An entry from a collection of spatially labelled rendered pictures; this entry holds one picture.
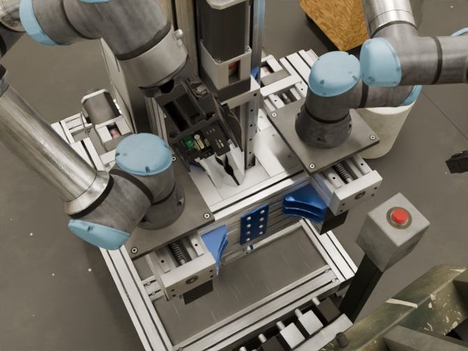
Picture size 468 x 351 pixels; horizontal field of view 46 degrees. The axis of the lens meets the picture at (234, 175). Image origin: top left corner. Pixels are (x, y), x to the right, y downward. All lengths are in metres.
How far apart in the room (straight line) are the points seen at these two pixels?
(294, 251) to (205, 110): 1.59
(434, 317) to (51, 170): 0.98
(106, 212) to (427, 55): 0.65
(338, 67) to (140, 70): 0.77
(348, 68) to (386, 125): 1.22
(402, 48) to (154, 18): 0.42
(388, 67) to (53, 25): 0.49
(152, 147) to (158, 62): 0.57
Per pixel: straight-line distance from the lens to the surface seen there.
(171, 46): 0.64
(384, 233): 1.51
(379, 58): 0.88
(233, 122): 0.73
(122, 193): 1.15
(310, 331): 1.54
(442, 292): 1.51
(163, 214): 1.30
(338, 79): 1.32
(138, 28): 0.62
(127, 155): 1.18
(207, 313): 2.13
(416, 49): 0.90
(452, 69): 0.92
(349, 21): 2.92
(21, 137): 1.06
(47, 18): 0.69
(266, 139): 1.58
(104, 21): 0.62
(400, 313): 1.46
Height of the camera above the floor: 2.22
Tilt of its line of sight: 58 degrees down
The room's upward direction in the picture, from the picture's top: straight up
